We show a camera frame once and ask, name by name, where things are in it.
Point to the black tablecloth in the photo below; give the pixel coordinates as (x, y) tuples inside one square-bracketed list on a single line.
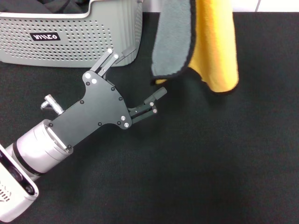
[(187, 163)]

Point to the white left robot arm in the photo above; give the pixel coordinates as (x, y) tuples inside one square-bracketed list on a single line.
[(39, 149)]

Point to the grey perforated plastic storage box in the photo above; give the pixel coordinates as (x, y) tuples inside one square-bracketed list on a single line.
[(93, 42)]

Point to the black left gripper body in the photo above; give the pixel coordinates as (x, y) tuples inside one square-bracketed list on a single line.
[(98, 107)]

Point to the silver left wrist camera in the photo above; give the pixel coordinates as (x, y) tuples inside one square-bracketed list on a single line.
[(11, 196)]

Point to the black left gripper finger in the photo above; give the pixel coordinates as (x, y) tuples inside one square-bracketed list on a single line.
[(142, 112), (107, 61)]

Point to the yellow and grey towel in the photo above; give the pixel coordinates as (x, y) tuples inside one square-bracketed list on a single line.
[(215, 46)]

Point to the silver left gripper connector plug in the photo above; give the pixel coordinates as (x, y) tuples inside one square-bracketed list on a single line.
[(52, 105)]

